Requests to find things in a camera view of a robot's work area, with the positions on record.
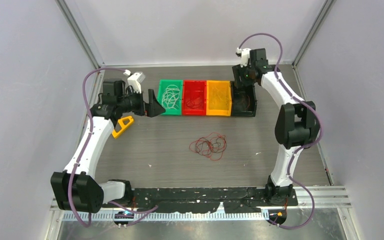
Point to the yellow plastic bin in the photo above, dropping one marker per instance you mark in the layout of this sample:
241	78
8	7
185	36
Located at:
218	98

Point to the black plastic bin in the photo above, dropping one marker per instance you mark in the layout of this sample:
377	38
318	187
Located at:
244	103

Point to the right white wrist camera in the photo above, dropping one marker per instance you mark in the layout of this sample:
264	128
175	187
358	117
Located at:
244	54

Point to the red plastic bin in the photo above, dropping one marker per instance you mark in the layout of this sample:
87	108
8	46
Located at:
194	98

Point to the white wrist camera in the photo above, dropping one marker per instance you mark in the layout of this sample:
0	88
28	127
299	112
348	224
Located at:
134	80
244	54

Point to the slotted cable duct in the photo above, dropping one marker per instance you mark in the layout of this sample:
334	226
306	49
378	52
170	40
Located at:
220	215

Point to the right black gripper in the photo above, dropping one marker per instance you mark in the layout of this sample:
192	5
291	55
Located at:
238	71

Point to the green plastic bin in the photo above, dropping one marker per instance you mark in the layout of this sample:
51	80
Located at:
170	96

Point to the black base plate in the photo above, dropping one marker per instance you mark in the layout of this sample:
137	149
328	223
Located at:
203	200

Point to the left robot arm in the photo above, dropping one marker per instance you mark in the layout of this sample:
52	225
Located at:
75	188

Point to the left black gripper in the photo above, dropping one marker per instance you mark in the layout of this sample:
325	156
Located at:
153	107

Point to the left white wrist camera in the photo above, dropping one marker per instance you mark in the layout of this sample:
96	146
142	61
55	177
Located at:
134	80

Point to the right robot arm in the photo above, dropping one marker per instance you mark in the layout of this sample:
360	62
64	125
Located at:
296	126

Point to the yellow triangular plastic piece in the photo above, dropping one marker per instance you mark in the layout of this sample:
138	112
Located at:
122	125

